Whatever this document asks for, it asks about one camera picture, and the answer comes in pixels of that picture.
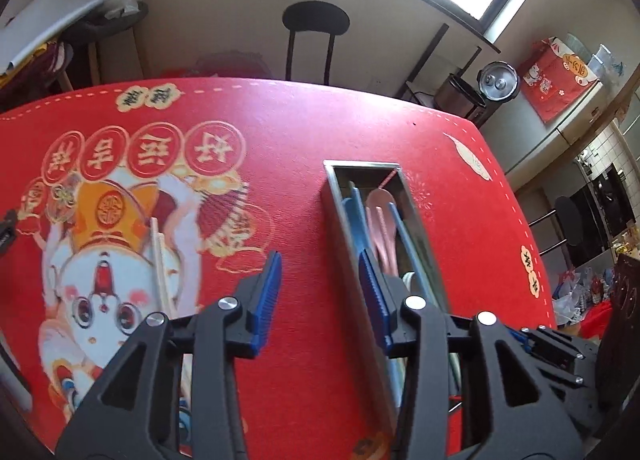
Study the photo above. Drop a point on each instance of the dark carved wooden chair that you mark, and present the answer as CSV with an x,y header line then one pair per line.
x,y
625,300

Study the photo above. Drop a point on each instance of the white spoon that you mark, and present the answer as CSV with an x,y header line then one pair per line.
x,y
409,281

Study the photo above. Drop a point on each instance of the black round stool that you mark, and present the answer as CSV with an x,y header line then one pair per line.
x,y
567,210

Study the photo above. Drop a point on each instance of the green spoon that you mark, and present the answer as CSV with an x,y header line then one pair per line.
x,y
397,380

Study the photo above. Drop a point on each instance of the pile of plastic bags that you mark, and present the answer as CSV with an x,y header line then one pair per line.
x,y
582,290

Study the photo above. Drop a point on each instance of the dark red cloth pile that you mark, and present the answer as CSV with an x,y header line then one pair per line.
x,y
35,69

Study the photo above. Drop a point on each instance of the silver black pressure cooker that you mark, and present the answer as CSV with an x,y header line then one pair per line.
x,y
497,82

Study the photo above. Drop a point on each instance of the black oven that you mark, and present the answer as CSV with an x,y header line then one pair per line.
x,y
605,205

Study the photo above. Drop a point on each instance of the white counter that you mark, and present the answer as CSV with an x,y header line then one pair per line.
x,y
575,139

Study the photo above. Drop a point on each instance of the blue spoon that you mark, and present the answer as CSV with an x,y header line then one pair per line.
x,y
350,210

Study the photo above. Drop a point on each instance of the grey board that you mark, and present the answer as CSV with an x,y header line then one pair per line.
x,y
50,14

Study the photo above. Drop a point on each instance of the blue chopstick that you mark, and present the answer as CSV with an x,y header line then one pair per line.
x,y
406,240

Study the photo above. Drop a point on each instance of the steel utensil tray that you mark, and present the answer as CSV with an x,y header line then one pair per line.
x,y
345,260

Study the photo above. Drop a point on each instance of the dark rice cooker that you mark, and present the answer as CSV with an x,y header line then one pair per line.
x,y
457,97

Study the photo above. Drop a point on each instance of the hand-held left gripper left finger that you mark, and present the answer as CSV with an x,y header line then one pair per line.
x,y
265,300

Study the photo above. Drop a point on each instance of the red printed table mat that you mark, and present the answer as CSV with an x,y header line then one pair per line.
x,y
300,149

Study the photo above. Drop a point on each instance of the dark round side table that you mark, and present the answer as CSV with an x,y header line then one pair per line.
x,y
115,29

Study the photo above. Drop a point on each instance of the red lucky cat cloth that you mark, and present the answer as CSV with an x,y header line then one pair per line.
x,y
550,84

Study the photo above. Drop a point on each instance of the clear plastic containers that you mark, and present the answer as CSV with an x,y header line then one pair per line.
x,y
600,59

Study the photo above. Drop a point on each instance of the folded wooden frame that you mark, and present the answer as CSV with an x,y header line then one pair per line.
x,y
425,59

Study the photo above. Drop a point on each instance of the pink spoon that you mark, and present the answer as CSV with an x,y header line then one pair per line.
x,y
382,200

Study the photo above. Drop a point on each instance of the white plastic bag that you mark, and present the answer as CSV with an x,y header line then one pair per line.
x,y
120,4

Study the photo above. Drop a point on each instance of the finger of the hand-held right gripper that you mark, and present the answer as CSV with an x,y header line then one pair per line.
x,y
550,352

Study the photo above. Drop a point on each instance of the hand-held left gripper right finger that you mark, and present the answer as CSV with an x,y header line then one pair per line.
x,y
372,300

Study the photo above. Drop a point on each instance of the white chopstick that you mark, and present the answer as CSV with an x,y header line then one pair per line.
x,y
161,265

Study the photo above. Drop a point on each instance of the pink chopstick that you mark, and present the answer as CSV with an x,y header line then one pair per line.
x,y
384,235

